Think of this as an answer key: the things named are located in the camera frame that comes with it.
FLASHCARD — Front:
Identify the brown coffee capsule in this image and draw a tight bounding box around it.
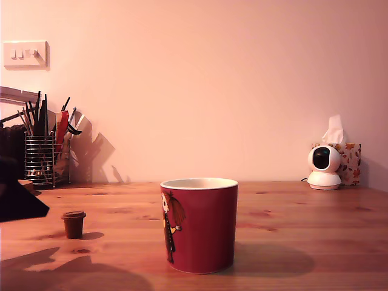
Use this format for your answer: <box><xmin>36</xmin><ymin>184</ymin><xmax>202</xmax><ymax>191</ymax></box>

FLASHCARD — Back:
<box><xmin>61</xmin><ymin>211</ymin><xmax>87</xmax><ymax>239</ymax></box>

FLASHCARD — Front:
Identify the brown wooden chopstick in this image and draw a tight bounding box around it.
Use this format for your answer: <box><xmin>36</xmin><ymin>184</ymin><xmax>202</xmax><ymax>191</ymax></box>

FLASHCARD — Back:
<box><xmin>17</xmin><ymin>109</ymin><xmax>33</xmax><ymax>136</ymax></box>

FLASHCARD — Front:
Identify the wide black spatula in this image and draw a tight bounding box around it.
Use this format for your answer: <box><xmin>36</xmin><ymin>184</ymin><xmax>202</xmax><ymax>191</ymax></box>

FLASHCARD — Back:
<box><xmin>32</xmin><ymin>99</ymin><xmax>49</xmax><ymax>136</ymax></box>

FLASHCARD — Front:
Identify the dark chopstick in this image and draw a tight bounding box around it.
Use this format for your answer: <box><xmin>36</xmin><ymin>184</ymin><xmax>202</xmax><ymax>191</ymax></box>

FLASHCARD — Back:
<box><xmin>24</xmin><ymin>101</ymin><xmax>36</xmax><ymax>136</ymax></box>

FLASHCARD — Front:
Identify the red kitchen utensil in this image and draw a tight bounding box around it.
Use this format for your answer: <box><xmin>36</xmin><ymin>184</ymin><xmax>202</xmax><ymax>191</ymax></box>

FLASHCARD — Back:
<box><xmin>55</xmin><ymin>110</ymin><xmax>71</xmax><ymax>147</ymax></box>

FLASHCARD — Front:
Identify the metal and black kitchen tool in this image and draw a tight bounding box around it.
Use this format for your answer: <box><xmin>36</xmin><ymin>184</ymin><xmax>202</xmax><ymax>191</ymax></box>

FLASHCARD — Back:
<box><xmin>65</xmin><ymin>106</ymin><xmax>86</xmax><ymax>136</ymax></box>

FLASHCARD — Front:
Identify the red mug with cartoon print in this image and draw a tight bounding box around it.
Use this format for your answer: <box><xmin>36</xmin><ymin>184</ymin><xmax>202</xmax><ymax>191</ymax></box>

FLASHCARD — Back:
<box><xmin>159</xmin><ymin>178</ymin><xmax>239</xmax><ymax>275</ymax></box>

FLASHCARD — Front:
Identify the white tissue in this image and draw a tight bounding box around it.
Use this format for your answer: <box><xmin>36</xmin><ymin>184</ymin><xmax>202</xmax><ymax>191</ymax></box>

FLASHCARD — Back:
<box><xmin>321</xmin><ymin>115</ymin><xmax>346</xmax><ymax>144</ymax></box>

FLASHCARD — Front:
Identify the leaf-patterned tissue box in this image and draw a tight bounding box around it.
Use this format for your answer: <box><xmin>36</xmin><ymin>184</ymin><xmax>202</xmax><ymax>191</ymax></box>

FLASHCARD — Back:
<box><xmin>311</xmin><ymin>142</ymin><xmax>362</xmax><ymax>186</ymax></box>

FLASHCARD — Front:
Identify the wire utensil rack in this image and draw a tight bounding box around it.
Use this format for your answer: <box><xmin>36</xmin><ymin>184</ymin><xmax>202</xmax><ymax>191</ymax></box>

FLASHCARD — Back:
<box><xmin>24</xmin><ymin>132</ymin><xmax>72</xmax><ymax>189</ymax></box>

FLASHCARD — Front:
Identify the grey metal wall rail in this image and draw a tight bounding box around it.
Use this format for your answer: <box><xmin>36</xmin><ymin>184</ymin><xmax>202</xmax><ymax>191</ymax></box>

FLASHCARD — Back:
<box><xmin>0</xmin><ymin>86</ymin><xmax>42</xmax><ymax>107</ymax></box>

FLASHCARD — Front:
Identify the white wall switch plate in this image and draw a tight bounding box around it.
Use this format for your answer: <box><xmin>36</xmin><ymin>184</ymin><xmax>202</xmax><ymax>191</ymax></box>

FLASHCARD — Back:
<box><xmin>3</xmin><ymin>41</ymin><xmax>51</xmax><ymax>71</ymax></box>

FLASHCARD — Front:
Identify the small white round camera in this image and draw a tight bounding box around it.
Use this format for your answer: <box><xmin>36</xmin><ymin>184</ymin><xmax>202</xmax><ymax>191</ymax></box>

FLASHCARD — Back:
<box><xmin>307</xmin><ymin>144</ymin><xmax>343</xmax><ymax>191</ymax></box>

